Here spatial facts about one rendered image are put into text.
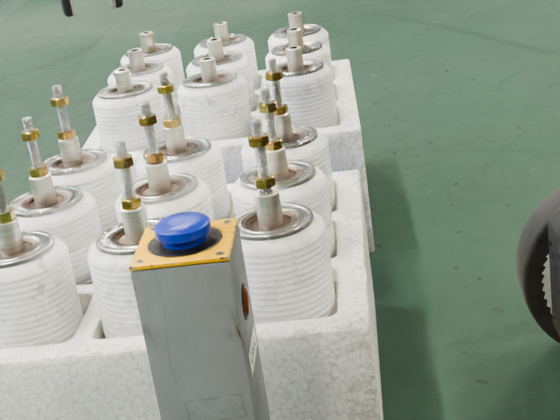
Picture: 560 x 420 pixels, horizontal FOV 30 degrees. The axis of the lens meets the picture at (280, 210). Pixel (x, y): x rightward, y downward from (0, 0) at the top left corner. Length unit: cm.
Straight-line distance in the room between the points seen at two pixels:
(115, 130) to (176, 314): 72
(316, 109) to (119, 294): 57
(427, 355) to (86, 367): 43
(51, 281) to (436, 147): 101
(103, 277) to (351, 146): 55
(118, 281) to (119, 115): 54
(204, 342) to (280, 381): 18
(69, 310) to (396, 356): 40
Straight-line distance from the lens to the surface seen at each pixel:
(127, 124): 142
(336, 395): 91
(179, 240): 72
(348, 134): 138
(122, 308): 93
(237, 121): 142
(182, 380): 76
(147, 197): 103
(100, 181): 115
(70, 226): 104
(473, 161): 175
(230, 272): 71
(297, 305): 90
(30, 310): 95
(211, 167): 113
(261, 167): 90
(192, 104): 141
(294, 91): 139
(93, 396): 94
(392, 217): 155
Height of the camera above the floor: 60
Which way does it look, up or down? 21 degrees down
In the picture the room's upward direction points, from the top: 8 degrees counter-clockwise
